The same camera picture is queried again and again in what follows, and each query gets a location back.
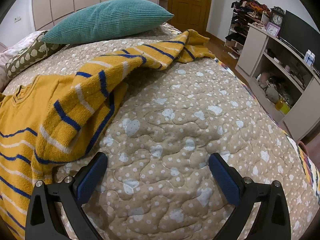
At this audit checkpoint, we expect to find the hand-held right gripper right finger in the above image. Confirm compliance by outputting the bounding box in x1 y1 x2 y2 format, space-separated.
208 152 292 240

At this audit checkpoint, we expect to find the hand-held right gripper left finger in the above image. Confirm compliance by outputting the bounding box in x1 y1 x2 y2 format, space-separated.
25 152 108 240

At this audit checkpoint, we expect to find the yellow striped knit sweater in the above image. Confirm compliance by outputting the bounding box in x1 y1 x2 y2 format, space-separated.
0 29 216 240

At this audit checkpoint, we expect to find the pile of clothes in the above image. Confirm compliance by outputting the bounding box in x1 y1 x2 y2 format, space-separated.
231 0 272 13

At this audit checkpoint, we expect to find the beige dotted quilted bedspread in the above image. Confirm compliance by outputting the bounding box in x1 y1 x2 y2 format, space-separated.
0 22 320 240

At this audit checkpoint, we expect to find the beige television cabinet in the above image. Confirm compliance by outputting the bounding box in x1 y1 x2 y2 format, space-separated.
236 22 320 140

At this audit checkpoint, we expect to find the olive patterned pillow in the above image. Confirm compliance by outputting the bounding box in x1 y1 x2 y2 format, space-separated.
5 31 70 79

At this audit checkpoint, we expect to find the shoe rack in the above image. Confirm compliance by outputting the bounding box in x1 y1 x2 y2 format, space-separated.
224 4 265 60

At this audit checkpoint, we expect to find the purple small clock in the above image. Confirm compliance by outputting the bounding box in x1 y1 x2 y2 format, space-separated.
265 21 280 37

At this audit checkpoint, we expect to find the teal ribbed pillow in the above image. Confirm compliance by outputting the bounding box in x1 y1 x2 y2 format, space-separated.
40 0 175 45

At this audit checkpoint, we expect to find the black television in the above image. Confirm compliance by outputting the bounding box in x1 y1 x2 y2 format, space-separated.
279 10 320 64

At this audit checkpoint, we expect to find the dark ornate table clock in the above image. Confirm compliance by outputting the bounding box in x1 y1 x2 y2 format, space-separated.
269 6 285 30

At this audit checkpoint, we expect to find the wooden door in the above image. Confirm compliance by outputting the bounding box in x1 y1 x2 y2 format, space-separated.
168 0 215 34

